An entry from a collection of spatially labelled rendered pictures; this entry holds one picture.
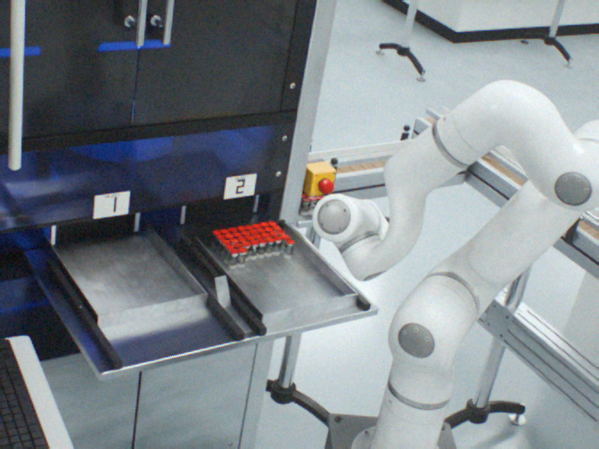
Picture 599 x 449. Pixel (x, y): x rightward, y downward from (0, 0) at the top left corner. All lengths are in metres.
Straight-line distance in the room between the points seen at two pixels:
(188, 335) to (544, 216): 0.89
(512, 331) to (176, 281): 1.21
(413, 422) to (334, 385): 1.69
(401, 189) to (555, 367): 1.47
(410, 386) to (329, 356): 1.86
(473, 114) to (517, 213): 0.17
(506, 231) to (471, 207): 3.28
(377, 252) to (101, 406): 1.19
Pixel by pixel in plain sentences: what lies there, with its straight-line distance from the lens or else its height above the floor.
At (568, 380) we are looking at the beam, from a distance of 3.06.
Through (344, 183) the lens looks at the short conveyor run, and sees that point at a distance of 2.84.
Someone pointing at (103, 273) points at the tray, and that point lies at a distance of 2.35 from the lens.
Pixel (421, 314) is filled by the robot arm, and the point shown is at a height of 1.27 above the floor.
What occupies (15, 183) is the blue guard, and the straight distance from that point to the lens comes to 2.23.
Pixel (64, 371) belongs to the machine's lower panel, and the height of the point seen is 0.56.
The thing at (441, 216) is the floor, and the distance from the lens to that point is 4.76.
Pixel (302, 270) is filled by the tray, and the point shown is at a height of 0.88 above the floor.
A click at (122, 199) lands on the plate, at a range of 2.35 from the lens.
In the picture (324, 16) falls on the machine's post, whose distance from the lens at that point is 2.41.
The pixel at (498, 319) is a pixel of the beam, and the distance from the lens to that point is 3.19.
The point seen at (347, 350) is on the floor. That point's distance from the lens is 3.72.
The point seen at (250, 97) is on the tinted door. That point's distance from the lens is 2.40.
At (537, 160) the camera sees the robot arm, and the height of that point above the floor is 1.59.
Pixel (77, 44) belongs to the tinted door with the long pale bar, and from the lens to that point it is 2.15.
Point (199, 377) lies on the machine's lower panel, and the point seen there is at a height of 0.42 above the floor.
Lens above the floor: 2.19
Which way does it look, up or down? 29 degrees down
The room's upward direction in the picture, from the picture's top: 10 degrees clockwise
